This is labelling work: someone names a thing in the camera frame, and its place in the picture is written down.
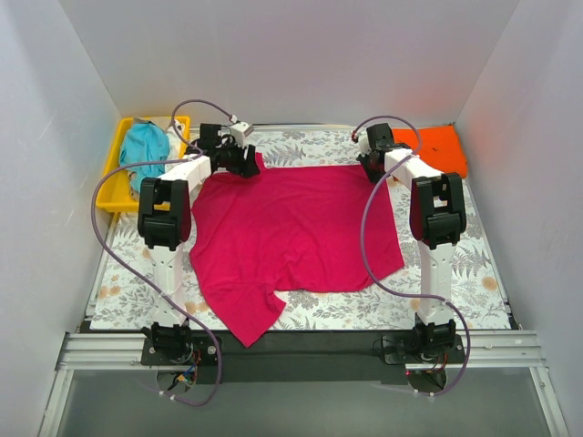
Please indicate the magenta t shirt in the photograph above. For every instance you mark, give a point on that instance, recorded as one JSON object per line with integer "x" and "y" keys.
{"x": 318, "y": 229}

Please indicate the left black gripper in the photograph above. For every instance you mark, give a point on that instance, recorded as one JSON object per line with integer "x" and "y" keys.
{"x": 248, "y": 161}

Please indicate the folded orange t shirt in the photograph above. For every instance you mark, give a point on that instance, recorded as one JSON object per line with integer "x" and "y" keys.
{"x": 442, "y": 150}

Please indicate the beige t shirt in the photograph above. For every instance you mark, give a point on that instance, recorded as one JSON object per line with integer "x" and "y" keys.
{"x": 163, "y": 123}

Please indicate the white t shirt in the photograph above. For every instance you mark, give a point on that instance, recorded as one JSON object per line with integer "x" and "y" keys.
{"x": 174, "y": 132}

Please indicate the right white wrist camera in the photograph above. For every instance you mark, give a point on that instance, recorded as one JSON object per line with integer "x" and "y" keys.
{"x": 361, "y": 140}

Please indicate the aluminium rail frame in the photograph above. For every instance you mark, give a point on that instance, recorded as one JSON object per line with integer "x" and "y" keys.
{"x": 489, "y": 349}

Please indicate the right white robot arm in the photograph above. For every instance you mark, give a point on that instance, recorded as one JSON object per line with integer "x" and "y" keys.
{"x": 437, "y": 221}

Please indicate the light blue t shirt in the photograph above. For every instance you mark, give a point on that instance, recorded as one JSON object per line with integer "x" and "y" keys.
{"x": 144, "y": 142}

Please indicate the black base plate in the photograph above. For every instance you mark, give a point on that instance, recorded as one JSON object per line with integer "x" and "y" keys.
{"x": 296, "y": 356}

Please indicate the yellow plastic tray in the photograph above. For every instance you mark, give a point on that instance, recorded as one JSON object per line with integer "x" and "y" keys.
{"x": 115, "y": 195}

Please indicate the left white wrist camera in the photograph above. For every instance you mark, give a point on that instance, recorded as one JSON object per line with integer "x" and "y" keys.
{"x": 240, "y": 131}

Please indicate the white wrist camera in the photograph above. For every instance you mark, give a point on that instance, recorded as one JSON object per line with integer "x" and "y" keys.
{"x": 361, "y": 140}
{"x": 240, "y": 131}

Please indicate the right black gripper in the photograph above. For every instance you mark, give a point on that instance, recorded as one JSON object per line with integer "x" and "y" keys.
{"x": 371, "y": 165}

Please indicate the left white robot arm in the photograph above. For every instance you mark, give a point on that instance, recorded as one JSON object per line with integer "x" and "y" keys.
{"x": 164, "y": 223}

